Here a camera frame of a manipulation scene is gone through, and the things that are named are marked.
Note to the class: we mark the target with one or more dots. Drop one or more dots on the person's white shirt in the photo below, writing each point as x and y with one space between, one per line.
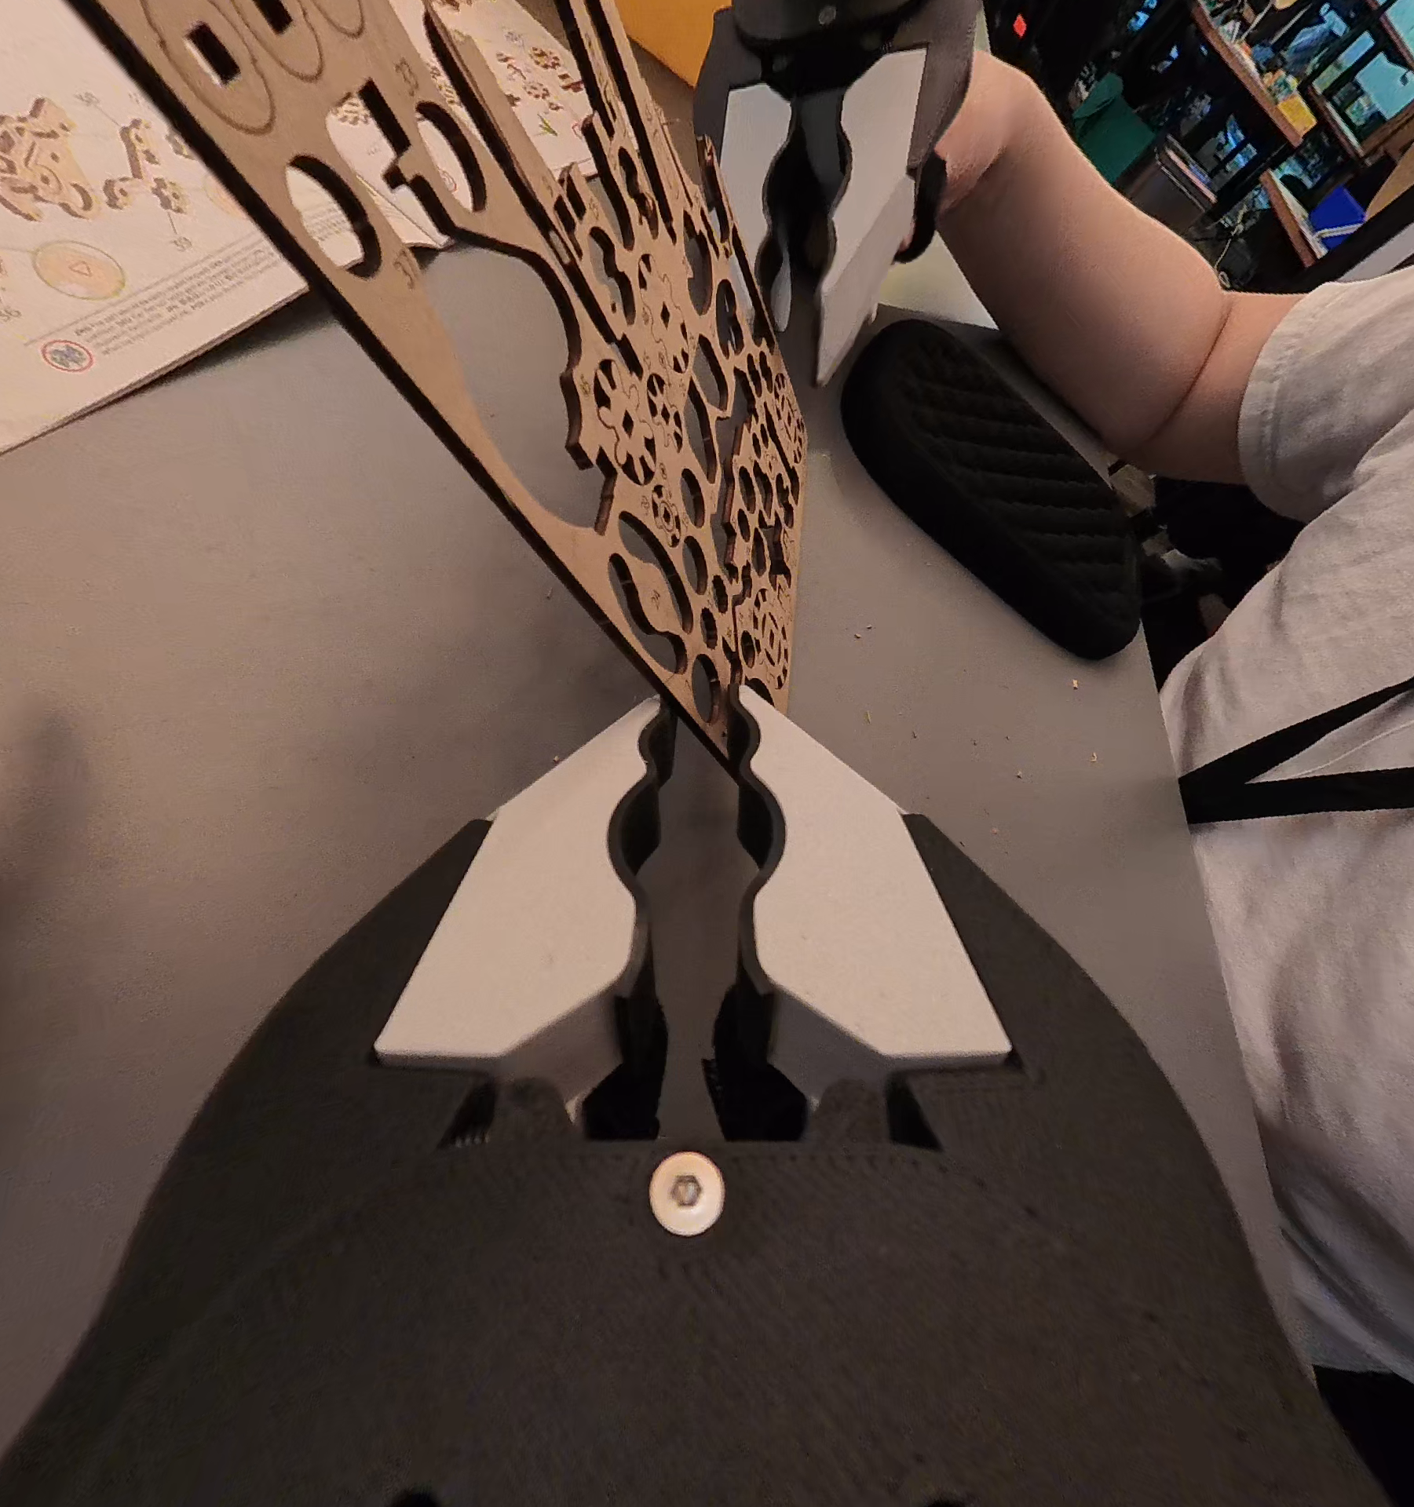
1342 941

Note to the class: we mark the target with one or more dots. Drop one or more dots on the black ribbed wrist rest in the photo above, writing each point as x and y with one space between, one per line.
991 493

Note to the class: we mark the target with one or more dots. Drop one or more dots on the person's right hand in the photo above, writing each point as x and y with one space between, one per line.
978 129

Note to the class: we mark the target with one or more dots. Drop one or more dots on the green bin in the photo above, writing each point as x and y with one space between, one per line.
1101 118

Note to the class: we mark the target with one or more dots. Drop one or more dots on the yellow box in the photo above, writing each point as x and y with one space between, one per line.
678 30

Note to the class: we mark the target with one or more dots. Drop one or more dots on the cluttered wooden workbench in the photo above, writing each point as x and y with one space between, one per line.
1342 72

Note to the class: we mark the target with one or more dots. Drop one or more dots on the laser-cut wooden parts sheet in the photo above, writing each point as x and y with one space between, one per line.
448 377

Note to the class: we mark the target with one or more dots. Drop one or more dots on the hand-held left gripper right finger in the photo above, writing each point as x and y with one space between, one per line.
871 941

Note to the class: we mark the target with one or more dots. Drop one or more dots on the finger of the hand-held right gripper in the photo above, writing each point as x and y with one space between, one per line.
755 129
886 178

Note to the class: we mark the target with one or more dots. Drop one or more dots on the illustrated instruction booklet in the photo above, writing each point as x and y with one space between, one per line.
73 296

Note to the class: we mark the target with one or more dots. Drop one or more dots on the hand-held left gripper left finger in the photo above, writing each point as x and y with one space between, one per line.
530 941

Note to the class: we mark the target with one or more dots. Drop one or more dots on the person's dark trousers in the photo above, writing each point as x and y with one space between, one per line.
1402 1441

